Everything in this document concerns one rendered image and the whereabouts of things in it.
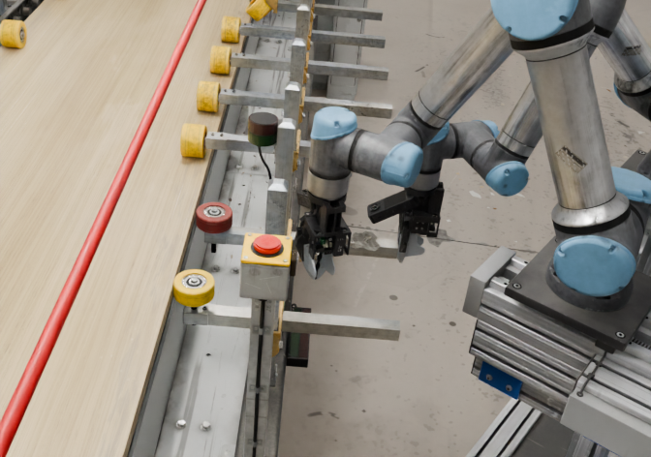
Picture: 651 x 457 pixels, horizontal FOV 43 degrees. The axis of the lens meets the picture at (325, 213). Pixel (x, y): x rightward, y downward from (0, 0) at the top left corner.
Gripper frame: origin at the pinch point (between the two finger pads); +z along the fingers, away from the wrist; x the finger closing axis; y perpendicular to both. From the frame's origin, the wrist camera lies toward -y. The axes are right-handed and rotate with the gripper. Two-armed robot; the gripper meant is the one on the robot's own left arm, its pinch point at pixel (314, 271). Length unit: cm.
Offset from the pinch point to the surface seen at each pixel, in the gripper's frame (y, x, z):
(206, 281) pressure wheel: -5.9, -20.0, 3.7
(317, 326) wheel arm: 3.4, 0.4, 11.5
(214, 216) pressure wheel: -28.1, -13.7, 4.0
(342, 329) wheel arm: 5.2, 5.2, 11.7
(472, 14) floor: -375, 248, 95
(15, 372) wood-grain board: 11, -56, 4
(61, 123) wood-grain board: -78, -43, 4
